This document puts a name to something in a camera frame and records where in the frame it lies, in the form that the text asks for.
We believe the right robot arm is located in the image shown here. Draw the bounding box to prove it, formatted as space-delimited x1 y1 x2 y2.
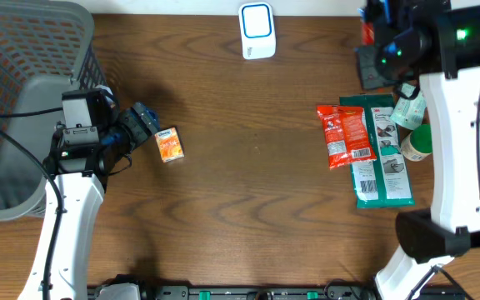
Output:
356 0 480 299

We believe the red candy bar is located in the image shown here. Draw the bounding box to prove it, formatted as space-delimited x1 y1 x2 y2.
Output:
361 22 375 46

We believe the green 3M gloves package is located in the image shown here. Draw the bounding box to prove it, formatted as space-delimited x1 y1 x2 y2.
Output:
340 94 414 208

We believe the light green wrapper packet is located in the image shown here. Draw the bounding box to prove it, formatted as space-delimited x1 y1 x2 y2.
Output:
390 91 427 130

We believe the orange Kleenex tissue pack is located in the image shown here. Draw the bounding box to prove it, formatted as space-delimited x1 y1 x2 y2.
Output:
154 127 184 163

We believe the green lid jar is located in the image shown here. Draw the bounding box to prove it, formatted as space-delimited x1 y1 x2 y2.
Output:
401 124 433 162

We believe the white barcode scanner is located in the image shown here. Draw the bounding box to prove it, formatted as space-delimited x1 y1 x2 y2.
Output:
238 2 277 60

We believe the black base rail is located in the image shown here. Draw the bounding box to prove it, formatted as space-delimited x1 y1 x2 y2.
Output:
87 284 378 300

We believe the red snack bag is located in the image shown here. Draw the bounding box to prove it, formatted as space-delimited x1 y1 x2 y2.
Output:
317 105 377 169

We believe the grey plastic mesh basket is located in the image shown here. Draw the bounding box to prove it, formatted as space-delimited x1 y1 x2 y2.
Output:
0 1 106 221

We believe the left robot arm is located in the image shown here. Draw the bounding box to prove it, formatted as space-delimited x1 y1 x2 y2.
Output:
19 86 159 299

